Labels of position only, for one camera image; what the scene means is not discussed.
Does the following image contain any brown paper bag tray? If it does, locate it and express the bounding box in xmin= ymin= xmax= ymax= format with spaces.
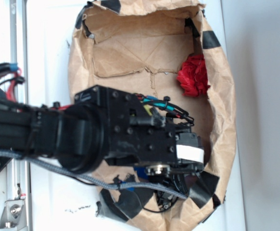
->
xmin=68 ymin=0 xmax=236 ymax=231

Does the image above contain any aluminium frame rail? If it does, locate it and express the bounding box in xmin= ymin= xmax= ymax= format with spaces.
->
xmin=7 ymin=0 xmax=33 ymax=231

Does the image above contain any grey braided cable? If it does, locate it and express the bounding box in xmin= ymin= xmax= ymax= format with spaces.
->
xmin=0 ymin=147 xmax=187 ymax=200

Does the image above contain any blue plastic bottle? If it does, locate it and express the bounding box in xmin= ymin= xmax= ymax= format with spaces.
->
xmin=124 ymin=167 xmax=148 ymax=184

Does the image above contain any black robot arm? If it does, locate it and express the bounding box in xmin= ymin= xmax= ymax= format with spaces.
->
xmin=0 ymin=85 xmax=204 ymax=176

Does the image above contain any metal corner bracket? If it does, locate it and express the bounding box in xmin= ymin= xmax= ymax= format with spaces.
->
xmin=0 ymin=200 xmax=27 ymax=231

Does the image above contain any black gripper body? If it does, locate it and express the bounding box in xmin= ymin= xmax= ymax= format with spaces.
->
xmin=130 ymin=107 xmax=204 ymax=177

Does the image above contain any red crumpled paper ball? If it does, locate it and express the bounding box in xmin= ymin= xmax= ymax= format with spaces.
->
xmin=177 ymin=54 xmax=210 ymax=97

